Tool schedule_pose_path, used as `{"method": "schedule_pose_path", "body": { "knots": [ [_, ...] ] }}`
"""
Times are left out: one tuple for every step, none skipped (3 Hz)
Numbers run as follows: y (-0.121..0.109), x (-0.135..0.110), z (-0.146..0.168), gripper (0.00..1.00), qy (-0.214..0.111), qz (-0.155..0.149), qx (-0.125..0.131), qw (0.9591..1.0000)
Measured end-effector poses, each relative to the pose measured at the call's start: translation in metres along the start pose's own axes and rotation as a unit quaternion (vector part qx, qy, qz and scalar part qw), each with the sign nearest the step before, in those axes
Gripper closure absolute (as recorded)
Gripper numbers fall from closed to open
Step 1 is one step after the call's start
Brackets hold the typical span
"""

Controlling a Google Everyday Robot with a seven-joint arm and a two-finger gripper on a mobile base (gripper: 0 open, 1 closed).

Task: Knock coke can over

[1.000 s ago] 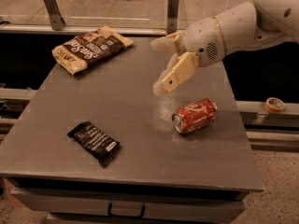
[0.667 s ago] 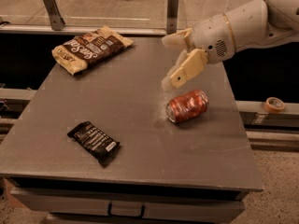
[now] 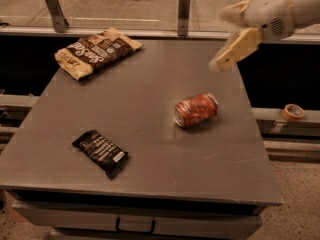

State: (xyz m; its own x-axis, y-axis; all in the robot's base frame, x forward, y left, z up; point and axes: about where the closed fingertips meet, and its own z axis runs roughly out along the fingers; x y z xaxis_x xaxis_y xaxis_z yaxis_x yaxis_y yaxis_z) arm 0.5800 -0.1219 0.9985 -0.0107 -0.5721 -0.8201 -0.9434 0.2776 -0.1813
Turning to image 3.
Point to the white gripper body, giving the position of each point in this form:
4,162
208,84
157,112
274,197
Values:
271,14

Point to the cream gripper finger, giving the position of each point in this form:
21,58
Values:
236,13
238,47

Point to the red coke can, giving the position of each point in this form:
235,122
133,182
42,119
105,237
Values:
196,109

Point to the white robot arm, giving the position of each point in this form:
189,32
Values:
305,14

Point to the tan tape roll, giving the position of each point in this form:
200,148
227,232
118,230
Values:
293,112

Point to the brown chips bag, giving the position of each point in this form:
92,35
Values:
91,54

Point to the black snack bar wrapper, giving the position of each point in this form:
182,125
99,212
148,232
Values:
104,153

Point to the middle metal railing bracket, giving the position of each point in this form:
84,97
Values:
183,17

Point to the metal railing bracket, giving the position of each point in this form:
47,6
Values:
60,23
183,17

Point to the left metal railing bracket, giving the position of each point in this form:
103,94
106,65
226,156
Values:
60,23

